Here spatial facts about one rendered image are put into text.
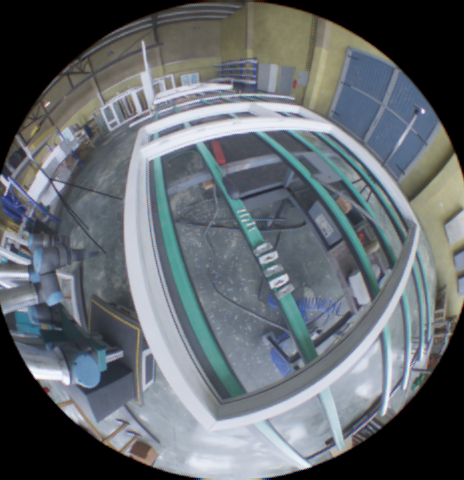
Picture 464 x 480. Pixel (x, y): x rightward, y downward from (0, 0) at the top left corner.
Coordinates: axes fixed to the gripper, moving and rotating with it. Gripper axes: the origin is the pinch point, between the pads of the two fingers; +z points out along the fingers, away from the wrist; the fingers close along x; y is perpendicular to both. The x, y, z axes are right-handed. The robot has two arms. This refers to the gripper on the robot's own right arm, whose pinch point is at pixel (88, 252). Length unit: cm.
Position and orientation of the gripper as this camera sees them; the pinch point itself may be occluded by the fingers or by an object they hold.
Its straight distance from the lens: 87.0
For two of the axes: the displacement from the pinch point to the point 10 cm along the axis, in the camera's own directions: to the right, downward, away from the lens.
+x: 9.9, 0.3, 1.0
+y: -0.3, 10.0, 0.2
